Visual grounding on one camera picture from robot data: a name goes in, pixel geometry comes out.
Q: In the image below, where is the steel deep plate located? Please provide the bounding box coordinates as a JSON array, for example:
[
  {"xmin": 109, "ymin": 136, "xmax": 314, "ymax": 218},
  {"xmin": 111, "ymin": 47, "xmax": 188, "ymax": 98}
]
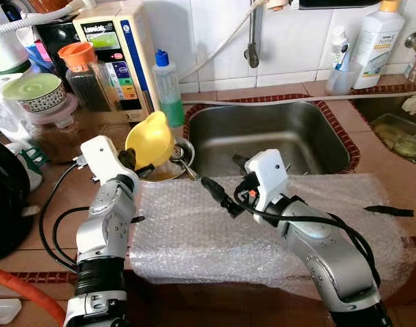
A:
[{"xmin": 141, "ymin": 136, "xmax": 196, "ymax": 183}]

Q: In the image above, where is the yellow plastic bowl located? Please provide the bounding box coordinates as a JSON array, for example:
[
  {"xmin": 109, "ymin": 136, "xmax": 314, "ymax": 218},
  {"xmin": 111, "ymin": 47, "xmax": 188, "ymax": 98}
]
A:
[{"xmin": 125, "ymin": 111, "xmax": 176, "ymax": 170}]

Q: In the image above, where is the steel spoon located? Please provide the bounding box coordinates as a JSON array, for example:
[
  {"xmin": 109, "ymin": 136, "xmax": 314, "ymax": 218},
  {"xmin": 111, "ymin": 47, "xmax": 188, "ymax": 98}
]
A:
[{"xmin": 171, "ymin": 151, "xmax": 200, "ymax": 182}]

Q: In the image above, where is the steel sink basin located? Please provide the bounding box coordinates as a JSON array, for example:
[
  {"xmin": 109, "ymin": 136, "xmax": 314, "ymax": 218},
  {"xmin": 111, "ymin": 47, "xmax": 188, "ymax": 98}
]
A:
[
  {"xmin": 353, "ymin": 91, "xmax": 416, "ymax": 166},
  {"xmin": 185, "ymin": 99, "xmax": 354, "ymax": 179}
]

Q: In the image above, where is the clear bubble wrap sheet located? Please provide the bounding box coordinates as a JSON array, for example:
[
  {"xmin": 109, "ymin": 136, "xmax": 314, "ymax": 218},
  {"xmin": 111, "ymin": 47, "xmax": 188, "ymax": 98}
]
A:
[{"xmin": 128, "ymin": 172, "xmax": 416, "ymax": 302}]

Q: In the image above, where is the green dish soap bottle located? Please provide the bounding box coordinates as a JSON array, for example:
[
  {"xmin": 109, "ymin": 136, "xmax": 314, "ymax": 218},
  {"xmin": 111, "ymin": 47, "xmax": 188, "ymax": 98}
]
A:
[{"xmin": 153, "ymin": 48, "xmax": 187, "ymax": 129}]

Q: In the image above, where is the pink lid brown jar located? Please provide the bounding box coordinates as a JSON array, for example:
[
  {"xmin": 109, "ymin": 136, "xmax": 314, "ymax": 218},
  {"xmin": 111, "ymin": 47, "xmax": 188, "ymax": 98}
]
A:
[{"xmin": 22, "ymin": 93, "xmax": 88, "ymax": 161}]

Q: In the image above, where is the orange lid glass jar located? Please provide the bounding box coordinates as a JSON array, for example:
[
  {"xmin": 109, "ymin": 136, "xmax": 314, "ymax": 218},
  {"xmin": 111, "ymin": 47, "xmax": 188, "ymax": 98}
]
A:
[{"xmin": 57, "ymin": 42, "xmax": 122, "ymax": 114}]

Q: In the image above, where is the white green mug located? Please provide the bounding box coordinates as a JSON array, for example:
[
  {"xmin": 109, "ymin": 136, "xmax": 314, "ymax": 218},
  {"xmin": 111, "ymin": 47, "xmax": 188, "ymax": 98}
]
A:
[{"xmin": 5, "ymin": 140, "xmax": 50, "ymax": 193}]

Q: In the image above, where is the green lid patterned bowl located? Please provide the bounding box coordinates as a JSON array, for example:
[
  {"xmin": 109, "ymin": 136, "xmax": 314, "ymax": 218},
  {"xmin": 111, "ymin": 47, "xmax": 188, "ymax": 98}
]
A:
[{"xmin": 1, "ymin": 72, "xmax": 67, "ymax": 114}]

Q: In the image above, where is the clear plastic cup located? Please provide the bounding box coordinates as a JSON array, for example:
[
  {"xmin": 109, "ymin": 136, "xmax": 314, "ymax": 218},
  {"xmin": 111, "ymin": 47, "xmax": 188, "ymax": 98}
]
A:
[{"xmin": 325, "ymin": 59, "xmax": 364, "ymax": 97}]

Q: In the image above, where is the clear plastic container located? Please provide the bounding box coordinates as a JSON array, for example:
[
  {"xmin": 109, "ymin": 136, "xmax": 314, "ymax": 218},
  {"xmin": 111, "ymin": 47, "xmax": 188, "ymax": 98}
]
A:
[{"xmin": 0, "ymin": 74, "xmax": 33, "ymax": 142}]

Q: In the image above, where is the glass food container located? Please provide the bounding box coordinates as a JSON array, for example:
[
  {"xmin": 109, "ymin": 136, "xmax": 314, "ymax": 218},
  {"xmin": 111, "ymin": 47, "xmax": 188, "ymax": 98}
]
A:
[{"xmin": 369, "ymin": 113, "xmax": 416, "ymax": 159}]

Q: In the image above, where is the blue toothbrush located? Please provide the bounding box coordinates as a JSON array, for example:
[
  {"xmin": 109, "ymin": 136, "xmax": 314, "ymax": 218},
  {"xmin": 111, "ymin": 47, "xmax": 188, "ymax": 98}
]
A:
[{"xmin": 334, "ymin": 46, "xmax": 350, "ymax": 72}]

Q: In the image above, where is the black box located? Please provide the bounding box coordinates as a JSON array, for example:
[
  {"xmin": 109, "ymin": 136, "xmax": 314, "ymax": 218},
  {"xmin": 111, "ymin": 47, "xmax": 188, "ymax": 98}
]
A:
[{"xmin": 33, "ymin": 19, "xmax": 81, "ymax": 70}]

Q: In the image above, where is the cream water ionizer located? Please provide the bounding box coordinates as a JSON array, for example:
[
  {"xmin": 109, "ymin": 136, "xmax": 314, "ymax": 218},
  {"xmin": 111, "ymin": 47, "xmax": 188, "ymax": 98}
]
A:
[{"xmin": 72, "ymin": 2, "xmax": 163, "ymax": 114}]

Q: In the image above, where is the white toothpaste tube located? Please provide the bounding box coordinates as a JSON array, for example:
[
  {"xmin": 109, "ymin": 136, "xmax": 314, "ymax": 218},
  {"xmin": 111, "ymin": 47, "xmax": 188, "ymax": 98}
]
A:
[{"xmin": 330, "ymin": 25, "xmax": 351, "ymax": 73}]

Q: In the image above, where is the white filter canister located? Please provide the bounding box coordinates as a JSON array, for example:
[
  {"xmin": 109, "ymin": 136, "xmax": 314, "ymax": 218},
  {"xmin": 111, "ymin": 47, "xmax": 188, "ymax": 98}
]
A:
[{"xmin": 0, "ymin": 0, "xmax": 33, "ymax": 76}]

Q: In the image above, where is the white detergent bottle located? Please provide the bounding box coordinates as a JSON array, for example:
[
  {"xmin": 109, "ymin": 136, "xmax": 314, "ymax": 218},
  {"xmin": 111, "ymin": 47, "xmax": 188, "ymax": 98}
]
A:
[{"xmin": 352, "ymin": 0, "xmax": 406, "ymax": 91}]

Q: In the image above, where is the white plastic box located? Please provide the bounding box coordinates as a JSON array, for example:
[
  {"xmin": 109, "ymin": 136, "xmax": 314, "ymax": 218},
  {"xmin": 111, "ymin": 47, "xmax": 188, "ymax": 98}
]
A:
[{"xmin": 0, "ymin": 298, "xmax": 23, "ymax": 326}]

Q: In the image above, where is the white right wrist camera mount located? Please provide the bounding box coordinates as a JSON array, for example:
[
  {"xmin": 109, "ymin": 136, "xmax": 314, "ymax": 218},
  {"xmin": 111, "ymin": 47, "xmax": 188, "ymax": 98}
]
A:
[{"xmin": 246, "ymin": 149, "xmax": 291, "ymax": 213}]

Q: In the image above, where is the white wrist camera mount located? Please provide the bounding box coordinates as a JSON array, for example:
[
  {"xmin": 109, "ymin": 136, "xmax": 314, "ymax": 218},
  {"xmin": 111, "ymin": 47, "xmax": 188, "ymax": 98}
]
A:
[
  {"xmin": 80, "ymin": 135, "xmax": 128, "ymax": 186},
  {"xmin": 246, "ymin": 149, "xmax": 291, "ymax": 213}
]

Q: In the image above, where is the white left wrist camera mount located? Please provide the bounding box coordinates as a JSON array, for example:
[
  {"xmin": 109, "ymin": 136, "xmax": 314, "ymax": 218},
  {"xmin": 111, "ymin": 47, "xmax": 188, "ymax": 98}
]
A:
[{"xmin": 80, "ymin": 135, "xmax": 128, "ymax": 186}]

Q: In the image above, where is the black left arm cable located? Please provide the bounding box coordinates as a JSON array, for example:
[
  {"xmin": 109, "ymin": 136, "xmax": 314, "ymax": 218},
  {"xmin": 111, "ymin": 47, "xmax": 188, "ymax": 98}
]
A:
[{"xmin": 36, "ymin": 159, "xmax": 103, "ymax": 273}]

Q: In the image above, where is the grey wall faucet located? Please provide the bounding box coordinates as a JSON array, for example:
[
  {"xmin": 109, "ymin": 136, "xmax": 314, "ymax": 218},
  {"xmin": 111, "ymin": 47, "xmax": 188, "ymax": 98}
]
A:
[{"xmin": 244, "ymin": 0, "xmax": 263, "ymax": 69}]

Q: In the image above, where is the white flexible hose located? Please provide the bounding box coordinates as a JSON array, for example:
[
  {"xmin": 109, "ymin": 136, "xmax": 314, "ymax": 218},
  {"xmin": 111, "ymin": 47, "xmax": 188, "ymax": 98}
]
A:
[{"xmin": 176, "ymin": 0, "xmax": 291, "ymax": 83}]

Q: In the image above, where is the black strap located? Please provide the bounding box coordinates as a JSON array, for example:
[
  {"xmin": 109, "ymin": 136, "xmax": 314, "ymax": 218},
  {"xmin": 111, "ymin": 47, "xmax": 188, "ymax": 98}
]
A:
[{"xmin": 364, "ymin": 204, "xmax": 416, "ymax": 219}]

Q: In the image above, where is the orange hose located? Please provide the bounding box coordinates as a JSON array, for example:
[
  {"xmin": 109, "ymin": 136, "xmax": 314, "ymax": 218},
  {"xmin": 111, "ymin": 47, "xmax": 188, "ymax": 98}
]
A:
[{"xmin": 0, "ymin": 264, "xmax": 67, "ymax": 326}]

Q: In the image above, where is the white corrugated hose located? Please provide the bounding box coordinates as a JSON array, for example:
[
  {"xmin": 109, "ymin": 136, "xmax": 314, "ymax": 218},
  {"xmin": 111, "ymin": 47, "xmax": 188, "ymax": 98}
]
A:
[{"xmin": 0, "ymin": 2, "xmax": 86, "ymax": 39}]

